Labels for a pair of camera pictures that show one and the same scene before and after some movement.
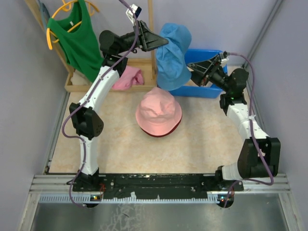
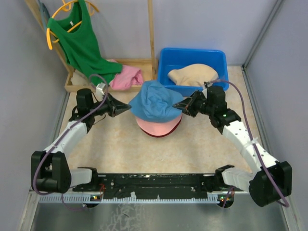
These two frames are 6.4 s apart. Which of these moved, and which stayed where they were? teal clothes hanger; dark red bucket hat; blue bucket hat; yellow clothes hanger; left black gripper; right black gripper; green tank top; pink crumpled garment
Moved: blue bucket hat; left black gripper; right black gripper
Stayed: dark red bucket hat; yellow clothes hanger; pink crumpled garment; teal clothes hanger; green tank top
